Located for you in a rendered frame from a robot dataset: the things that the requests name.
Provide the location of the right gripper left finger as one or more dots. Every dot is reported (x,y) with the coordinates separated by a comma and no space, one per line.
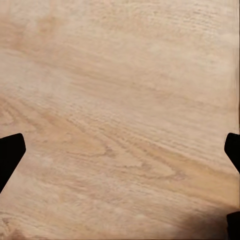
(12,149)

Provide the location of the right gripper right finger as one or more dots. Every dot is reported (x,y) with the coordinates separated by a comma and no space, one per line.
(232,149)

